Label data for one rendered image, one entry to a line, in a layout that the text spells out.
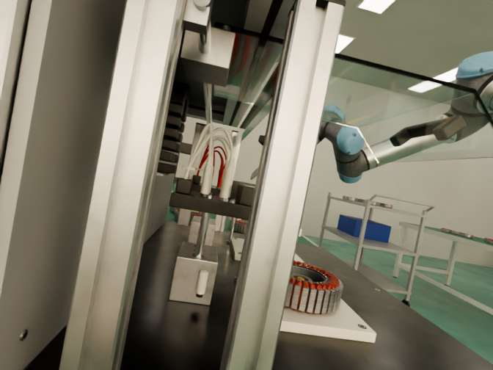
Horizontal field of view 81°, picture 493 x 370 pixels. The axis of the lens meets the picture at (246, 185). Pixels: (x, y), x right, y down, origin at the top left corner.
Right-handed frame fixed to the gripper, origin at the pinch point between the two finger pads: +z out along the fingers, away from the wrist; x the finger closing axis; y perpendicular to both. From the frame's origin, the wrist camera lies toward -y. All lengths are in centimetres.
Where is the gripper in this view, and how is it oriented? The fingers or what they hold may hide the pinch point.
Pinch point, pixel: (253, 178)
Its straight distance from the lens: 97.6
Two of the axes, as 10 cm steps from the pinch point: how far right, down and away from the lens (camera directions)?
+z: -7.3, 6.7, 1.4
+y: 6.5, 7.4, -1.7
